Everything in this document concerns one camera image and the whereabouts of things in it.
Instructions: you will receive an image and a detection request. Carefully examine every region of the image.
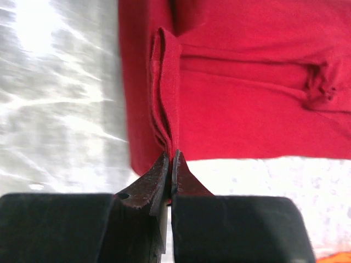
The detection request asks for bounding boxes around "orange folded t shirt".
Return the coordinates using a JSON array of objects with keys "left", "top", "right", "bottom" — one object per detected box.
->
[{"left": 316, "top": 251, "right": 351, "bottom": 263}]

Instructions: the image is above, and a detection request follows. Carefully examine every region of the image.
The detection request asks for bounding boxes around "red t shirt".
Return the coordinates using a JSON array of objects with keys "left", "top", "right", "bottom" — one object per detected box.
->
[{"left": 118, "top": 1, "right": 350, "bottom": 175}]

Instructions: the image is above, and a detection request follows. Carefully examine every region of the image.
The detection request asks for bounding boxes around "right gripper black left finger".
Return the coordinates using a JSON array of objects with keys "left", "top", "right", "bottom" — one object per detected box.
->
[{"left": 1, "top": 154, "right": 169, "bottom": 262}]

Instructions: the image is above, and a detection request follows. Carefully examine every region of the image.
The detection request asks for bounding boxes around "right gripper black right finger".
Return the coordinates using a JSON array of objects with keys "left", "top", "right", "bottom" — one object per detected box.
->
[{"left": 171, "top": 151, "right": 316, "bottom": 262}]

